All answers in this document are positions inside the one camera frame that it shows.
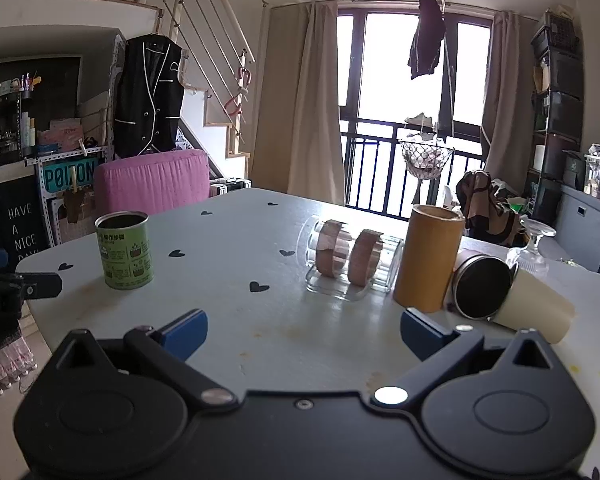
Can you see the black vest white trim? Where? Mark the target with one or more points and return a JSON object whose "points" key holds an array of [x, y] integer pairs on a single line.
{"points": [[147, 100]]}

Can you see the black storage rack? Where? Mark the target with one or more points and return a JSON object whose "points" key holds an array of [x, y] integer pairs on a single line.
{"points": [[560, 105]]}

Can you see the wide beige curtain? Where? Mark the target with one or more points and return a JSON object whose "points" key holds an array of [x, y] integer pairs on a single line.
{"points": [[300, 110]]}

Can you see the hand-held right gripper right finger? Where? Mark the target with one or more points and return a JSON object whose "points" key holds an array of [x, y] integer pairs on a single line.
{"points": [[422, 334]]}

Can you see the staircase railing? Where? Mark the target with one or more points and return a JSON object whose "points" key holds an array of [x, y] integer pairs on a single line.
{"points": [[215, 45]]}

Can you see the tall bamboo tube cup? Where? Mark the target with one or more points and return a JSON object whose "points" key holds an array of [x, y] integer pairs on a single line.
{"points": [[427, 260]]}

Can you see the teal plate sign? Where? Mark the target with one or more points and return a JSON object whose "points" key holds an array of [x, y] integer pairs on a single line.
{"points": [[70, 174]]}

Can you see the brown bag on chair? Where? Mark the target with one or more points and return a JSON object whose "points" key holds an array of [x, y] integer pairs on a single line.
{"points": [[487, 207]]}

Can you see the narrow beige curtain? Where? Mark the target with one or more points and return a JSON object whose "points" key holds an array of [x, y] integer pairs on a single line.
{"points": [[505, 90]]}

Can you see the black lettered banner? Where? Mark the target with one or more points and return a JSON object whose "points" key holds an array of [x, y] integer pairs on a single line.
{"points": [[15, 225]]}

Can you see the grey storage box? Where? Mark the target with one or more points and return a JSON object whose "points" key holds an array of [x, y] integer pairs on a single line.
{"points": [[582, 230]]}

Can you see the green printed tin can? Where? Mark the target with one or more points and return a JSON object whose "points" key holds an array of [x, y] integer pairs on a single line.
{"points": [[126, 252]]}

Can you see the hanging dark jacket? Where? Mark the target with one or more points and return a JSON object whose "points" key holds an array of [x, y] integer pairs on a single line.
{"points": [[426, 35]]}

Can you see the white paper roll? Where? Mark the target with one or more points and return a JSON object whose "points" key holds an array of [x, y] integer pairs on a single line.
{"points": [[538, 157]]}

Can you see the black balcony railing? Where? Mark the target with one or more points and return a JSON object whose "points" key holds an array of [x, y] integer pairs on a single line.
{"points": [[375, 170]]}

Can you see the clear glass cup cork bands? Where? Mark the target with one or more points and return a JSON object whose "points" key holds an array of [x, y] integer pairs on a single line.
{"points": [[352, 260]]}

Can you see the clear glass goblet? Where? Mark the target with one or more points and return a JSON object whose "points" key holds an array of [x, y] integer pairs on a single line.
{"points": [[532, 255]]}

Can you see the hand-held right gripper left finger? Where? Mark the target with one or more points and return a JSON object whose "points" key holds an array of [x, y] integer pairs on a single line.
{"points": [[184, 334]]}

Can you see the pink covered chair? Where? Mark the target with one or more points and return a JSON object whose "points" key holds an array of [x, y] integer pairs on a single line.
{"points": [[150, 180]]}

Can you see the heart print tablecloth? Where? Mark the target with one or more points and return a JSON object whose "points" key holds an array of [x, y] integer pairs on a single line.
{"points": [[260, 327]]}

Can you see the pack of pink bottles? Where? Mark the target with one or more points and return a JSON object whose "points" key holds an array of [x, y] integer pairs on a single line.
{"points": [[7, 367]]}

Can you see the cream paper cup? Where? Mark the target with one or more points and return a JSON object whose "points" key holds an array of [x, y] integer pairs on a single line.
{"points": [[535, 307]]}

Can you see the cluttered wall shelf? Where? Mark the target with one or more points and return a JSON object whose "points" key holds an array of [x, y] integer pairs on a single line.
{"points": [[30, 125]]}

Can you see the metal rimmed tin cup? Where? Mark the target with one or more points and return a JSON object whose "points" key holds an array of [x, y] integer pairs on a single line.
{"points": [[482, 287]]}

